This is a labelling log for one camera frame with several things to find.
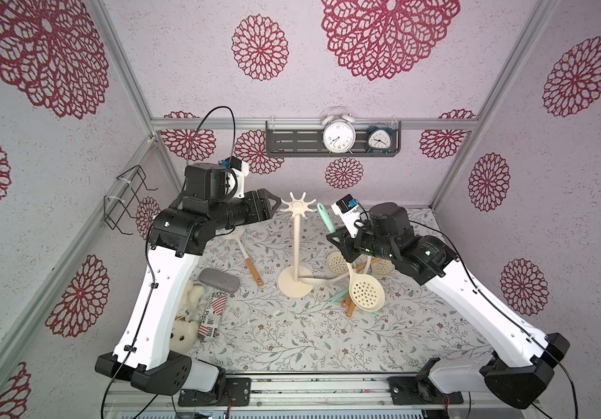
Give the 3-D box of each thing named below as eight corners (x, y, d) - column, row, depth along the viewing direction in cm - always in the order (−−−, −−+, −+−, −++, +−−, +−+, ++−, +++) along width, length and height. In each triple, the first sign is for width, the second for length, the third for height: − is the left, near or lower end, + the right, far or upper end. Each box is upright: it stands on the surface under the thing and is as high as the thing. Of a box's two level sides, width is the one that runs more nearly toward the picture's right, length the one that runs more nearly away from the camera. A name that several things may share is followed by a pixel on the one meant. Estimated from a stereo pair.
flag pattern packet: (200, 339, 85) (196, 335, 82) (215, 296, 95) (212, 291, 92) (215, 341, 85) (211, 337, 82) (228, 297, 95) (225, 292, 91)
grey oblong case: (199, 280, 99) (196, 276, 97) (207, 269, 102) (205, 265, 100) (234, 295, 95) (232, 291, 93) (241, 283, 98) (240, 279, 96)
